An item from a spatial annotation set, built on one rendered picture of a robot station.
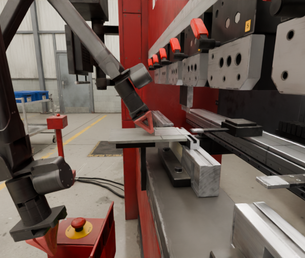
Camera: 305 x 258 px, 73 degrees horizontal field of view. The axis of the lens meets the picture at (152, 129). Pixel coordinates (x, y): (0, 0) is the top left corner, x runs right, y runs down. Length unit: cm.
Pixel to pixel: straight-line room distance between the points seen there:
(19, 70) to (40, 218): 874
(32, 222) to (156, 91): 128
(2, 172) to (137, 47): 130
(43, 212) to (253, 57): 50
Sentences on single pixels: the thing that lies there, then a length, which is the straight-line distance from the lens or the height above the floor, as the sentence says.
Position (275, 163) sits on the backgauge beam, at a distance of 74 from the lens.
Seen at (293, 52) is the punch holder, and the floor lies 122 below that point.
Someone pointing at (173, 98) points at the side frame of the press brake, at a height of 106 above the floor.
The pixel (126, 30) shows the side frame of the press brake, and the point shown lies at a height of 154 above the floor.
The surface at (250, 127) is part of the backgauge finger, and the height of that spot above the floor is 102.
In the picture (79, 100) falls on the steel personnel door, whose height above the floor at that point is 48.
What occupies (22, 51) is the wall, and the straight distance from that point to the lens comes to 912.
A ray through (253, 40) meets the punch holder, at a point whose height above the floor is 125.
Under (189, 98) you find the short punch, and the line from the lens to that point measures 73.
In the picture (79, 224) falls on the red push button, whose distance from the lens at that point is 65.
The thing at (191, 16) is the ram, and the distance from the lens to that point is 63.
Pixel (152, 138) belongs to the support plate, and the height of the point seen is 100.
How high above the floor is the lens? 119
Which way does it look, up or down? 13 degrees down
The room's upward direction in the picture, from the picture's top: straight up
